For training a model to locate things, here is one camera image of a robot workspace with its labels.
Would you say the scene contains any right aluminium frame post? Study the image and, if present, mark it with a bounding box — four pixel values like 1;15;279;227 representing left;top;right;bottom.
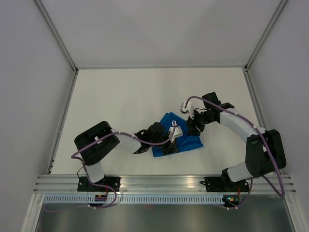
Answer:
244;0;289;72

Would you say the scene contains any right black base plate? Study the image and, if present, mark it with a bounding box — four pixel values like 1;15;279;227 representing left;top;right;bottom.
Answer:
200;176;250;193

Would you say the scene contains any blue cloth napkin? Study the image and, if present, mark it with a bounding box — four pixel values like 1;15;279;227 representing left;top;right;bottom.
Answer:
152;112;203;158

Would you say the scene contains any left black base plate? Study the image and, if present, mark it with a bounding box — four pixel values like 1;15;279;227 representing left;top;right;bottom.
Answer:
77;176;121;192

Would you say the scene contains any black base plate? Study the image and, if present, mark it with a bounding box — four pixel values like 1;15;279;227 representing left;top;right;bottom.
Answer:
200;176;250;193
77;176;121;192

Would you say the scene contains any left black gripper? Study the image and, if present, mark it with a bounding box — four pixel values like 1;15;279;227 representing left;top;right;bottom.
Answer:
150;131;178;156

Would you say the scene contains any left aluminium frame post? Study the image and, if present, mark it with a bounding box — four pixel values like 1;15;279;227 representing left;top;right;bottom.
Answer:
33;0;78;73

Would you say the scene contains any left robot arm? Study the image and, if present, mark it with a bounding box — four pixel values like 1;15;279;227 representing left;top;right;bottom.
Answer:
71;121;183;191

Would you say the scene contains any white slotted cable duct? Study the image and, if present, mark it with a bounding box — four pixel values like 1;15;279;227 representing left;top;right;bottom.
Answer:
43;194;224;204

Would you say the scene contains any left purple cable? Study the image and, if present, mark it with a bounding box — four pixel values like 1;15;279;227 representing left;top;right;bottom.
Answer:
43;125;177;213

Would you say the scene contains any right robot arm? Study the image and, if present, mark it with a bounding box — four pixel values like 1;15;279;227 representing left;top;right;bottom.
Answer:
180;92;286;195

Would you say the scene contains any aluminium front rail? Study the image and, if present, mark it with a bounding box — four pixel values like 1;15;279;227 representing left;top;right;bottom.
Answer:
33;174;297;194

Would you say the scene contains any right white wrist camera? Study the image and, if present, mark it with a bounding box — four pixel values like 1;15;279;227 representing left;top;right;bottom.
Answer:
180;101;195;119

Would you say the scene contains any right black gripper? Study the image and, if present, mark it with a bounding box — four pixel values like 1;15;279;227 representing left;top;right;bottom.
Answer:
185;108;214;137

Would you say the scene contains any aluminium frame post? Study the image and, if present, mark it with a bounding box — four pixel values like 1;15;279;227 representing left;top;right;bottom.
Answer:
244;0;289;72
33;0;78;73

